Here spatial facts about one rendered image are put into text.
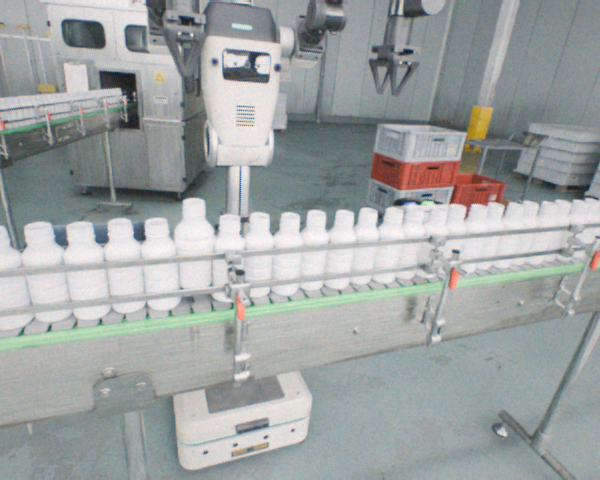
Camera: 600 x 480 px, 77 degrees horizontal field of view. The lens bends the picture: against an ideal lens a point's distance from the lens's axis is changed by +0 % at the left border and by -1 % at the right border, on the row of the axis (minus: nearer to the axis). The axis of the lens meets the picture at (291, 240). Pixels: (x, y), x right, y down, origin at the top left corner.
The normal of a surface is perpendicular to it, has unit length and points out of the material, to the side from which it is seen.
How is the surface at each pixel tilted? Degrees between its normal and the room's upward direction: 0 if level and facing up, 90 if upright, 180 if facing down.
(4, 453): 0
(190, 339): 90
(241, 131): 90
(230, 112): 90
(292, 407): 31
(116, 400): 90
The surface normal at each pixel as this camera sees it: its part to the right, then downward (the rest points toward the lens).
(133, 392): 0.33, 0.40
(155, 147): 0.03, 0.40
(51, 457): 0.08, -0.91
